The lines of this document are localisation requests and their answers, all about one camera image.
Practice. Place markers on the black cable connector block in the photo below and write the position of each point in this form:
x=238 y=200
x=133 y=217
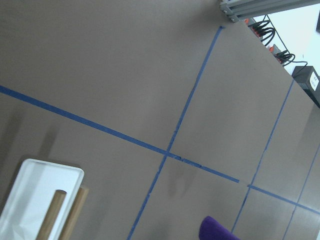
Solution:
x=283 y=57
x=261 y=29

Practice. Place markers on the aluminium frame post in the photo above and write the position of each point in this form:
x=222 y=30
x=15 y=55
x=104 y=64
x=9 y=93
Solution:
x=238 y=10

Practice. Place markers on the purple towel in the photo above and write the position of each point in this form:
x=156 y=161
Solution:
x=210 y=229

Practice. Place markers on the left black cable connector block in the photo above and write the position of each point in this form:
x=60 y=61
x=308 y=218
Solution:
x=261 y=29

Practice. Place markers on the white wooden towel rack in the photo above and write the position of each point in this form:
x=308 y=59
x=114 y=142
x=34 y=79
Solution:
x=31 y=195

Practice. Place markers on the black box with label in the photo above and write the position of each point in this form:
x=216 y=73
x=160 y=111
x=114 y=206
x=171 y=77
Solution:
x=309 y=80

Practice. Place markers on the right black cable connector block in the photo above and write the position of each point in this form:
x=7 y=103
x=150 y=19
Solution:
x=283 y=57

